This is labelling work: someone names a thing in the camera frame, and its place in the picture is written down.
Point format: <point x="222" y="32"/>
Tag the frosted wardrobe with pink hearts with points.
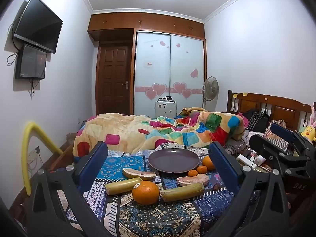
<point x="170" y="66"/>

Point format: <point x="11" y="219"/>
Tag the small tangerine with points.
<point x="202" y="169"/>
<point x="192" y="173"/>

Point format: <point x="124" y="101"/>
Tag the white power strip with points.
<point x="246" y="161"/>

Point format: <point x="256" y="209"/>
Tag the yellow banana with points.
<point x="182" y="192"/>
<point x="122" y="186"/>

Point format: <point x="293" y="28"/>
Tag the wooden overhead cabinet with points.
<point x="148" y="22"/>

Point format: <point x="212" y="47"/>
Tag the dark purple round plate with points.
<point x="172" y="161"/>

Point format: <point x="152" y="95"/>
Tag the grey patterned cloth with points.
<point x="233" y="148"/>

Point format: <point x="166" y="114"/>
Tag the brown wooden door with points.
<point x="113" y="79"/>

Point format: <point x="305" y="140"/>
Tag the black backpack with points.
<point x="259" y="121"/>

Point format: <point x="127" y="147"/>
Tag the small black wall monitor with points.
<point x="30" y="64"/>

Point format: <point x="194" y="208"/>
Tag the colourful patchwork blanket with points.
<point x="123" y="130"/>

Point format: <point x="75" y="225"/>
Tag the large plain orange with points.
<point x="208" y="163"/>

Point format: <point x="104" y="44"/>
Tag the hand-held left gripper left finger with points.
<point x="95" y="158"/>

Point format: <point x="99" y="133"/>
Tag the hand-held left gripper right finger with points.
<point x="222" y="163"/>

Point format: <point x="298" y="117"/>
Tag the small dark round fruit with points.
<point x="216" y="187"/>

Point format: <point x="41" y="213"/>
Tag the wooden bed side rail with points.
<point x="61" y="156"/>

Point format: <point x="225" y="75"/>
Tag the striped cloth bag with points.
<point x="276" y="128"/>

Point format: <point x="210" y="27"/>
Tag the large orange with sticker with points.
<point x="145" y="193"/>

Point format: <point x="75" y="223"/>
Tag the peeled pomelo half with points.
<point x="193" y="179"/>
<point x="138" y="174"/>

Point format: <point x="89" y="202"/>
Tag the yellow plush toy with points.
<point x="308" y="133"/>

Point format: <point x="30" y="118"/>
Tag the wall power outlet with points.
<point x="33" y="153"/>

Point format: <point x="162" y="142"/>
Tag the large black wall television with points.
<point x="37" y="24"/>

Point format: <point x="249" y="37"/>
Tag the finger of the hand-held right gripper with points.
<point x="281" y="131"/>
<point x="264" y="148"/>

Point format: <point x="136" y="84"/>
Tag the standing electric fan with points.
<point x="210" y="88"/>

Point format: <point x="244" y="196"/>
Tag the wooden bed headboard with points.
<point x="281" y="109"/>

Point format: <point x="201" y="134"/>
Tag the yellow foam tube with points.
<point x="25" y="153"/>

